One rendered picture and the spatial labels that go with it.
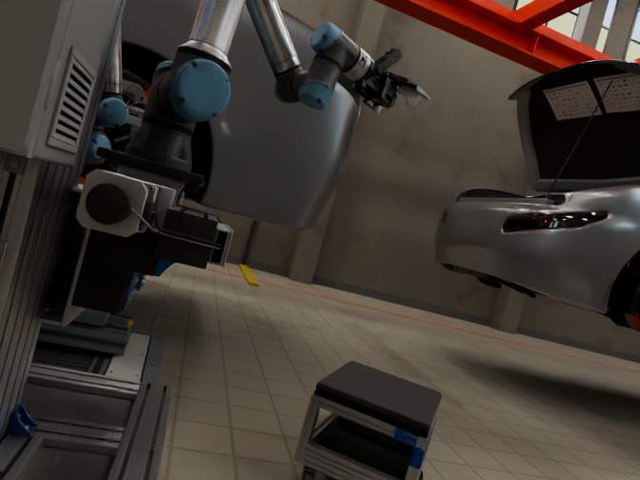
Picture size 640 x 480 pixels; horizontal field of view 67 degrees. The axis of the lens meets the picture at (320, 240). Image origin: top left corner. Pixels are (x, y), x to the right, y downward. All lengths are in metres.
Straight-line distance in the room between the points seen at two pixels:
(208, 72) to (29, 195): 0.41
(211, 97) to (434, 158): 6.76
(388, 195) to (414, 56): 2.10
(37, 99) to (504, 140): 7.90
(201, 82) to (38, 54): 0.43
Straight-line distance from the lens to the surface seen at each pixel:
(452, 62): 8.05
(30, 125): 0.65
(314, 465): 1.55
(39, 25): 0.67
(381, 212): 7.31
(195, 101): 1.03
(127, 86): 2.06
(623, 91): 4.10
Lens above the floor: 0.77
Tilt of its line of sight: 1 degrees down
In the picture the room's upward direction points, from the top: 15 degrees clockwise
